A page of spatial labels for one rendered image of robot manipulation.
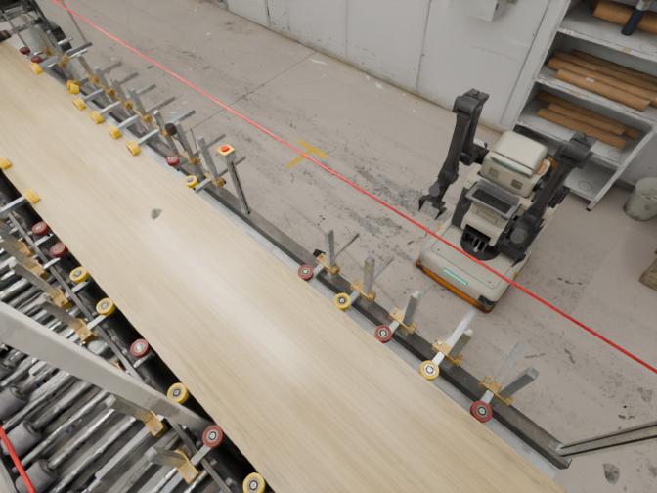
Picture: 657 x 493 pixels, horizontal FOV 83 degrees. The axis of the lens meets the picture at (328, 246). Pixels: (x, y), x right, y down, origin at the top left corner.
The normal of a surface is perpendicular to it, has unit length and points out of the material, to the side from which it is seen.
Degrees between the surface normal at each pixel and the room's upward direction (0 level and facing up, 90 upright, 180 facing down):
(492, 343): 0
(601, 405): 0
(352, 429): 0
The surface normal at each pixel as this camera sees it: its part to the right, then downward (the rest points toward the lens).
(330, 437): -0.04, -0.56
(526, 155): -0.48, 0.01
